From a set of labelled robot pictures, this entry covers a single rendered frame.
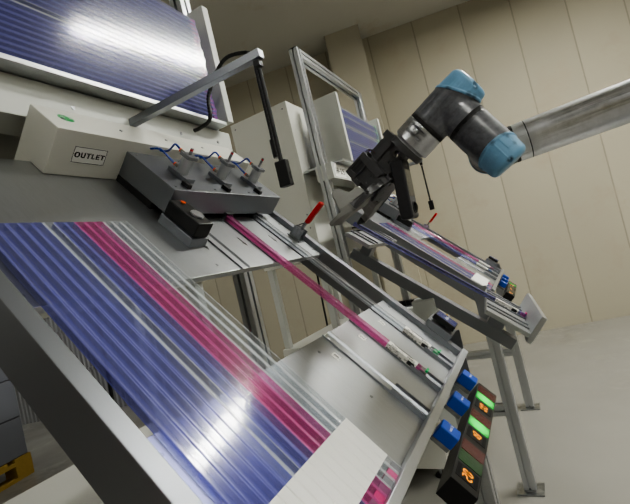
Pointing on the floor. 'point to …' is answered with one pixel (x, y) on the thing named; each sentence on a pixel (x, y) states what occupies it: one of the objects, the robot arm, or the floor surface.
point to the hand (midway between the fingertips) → (346, 227)
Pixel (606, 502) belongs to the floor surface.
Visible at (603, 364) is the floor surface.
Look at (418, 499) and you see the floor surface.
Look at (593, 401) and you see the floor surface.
